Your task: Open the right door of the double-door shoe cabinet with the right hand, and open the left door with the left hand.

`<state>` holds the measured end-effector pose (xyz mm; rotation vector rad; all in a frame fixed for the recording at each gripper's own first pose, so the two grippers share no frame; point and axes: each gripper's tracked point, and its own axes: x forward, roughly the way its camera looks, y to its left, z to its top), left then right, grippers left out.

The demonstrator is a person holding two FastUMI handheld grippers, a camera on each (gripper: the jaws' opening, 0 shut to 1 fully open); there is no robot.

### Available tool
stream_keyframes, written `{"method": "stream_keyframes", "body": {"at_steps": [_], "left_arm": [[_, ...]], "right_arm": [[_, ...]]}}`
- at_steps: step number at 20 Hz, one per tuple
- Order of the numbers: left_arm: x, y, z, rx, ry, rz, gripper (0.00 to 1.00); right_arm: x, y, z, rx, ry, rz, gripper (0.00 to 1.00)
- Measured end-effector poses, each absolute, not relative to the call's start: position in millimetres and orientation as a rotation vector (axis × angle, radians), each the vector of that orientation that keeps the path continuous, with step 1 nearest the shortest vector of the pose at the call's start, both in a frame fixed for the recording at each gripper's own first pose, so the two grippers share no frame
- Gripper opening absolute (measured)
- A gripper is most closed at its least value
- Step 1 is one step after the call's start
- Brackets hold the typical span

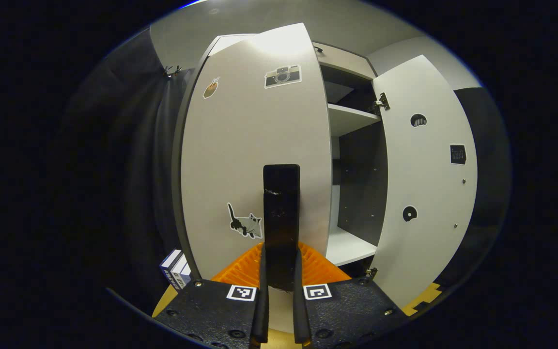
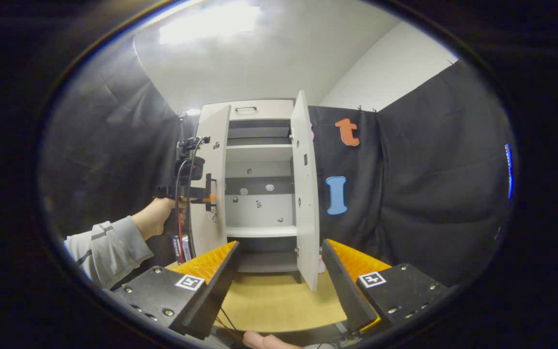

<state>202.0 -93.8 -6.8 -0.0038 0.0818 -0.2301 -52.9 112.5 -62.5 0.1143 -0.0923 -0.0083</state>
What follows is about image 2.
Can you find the small pink bottle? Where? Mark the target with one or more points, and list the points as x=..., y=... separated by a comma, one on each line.
x=321, y=265

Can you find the white double-door shoe cabinet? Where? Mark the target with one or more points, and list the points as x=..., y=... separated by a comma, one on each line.
x=259, y=152

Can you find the white shoe cabinet door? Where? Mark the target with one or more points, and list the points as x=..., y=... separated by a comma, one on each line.
x=305, y=218
x=211, y=232

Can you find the black backdrop cloth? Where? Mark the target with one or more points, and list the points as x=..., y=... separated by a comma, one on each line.
x=429, y=194

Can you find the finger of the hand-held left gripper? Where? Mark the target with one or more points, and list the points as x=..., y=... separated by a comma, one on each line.
x=208, y=194

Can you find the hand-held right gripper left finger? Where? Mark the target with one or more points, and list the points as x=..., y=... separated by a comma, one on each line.
x=216, y=295

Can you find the white cabinet drawer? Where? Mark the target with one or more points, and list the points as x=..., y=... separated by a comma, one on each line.
x=274, y=110

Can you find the dark blue book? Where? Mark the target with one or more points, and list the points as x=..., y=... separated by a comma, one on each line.
x=176, y=247

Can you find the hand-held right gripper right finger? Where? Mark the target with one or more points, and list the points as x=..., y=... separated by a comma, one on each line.
x=347, y=291

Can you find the ceiling light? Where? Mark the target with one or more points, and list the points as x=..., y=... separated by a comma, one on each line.
x=211, y=24

